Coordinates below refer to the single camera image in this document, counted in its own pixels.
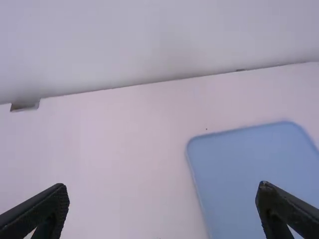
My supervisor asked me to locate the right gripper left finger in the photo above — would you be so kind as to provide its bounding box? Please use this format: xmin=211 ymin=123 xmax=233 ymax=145
xmin=0 ymin=183 xmax=70 ymax=239

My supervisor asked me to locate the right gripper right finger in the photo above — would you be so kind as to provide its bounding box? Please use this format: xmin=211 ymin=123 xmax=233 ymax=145
xmin=255 ymin=180 xmax=319 ymax=239

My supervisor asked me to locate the blue mat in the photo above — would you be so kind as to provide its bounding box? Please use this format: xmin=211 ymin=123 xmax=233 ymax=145
xmin=186 ymin=120 xmax=319 ymax=239

